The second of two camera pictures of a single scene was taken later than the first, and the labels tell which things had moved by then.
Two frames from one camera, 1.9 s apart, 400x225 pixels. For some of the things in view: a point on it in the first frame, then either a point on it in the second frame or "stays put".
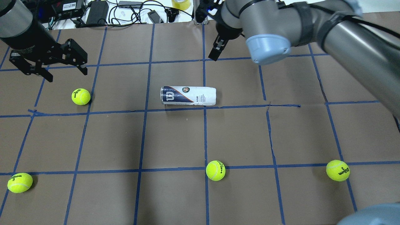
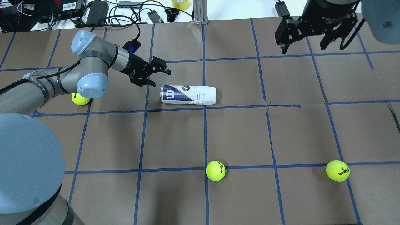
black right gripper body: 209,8 -> 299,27
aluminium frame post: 196,4 stays put
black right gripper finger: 218,45 -> 343,30
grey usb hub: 129,4 stays put
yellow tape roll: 184,5 stays put
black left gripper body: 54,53 -> 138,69
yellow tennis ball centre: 215,170 stays put
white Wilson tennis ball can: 188,95 stays put
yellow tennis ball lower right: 337,170 stays put
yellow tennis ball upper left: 81,96 stays put
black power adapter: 98,13 stays put
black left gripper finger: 79,56 -> 158,65
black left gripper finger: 28,69 -> 150,82
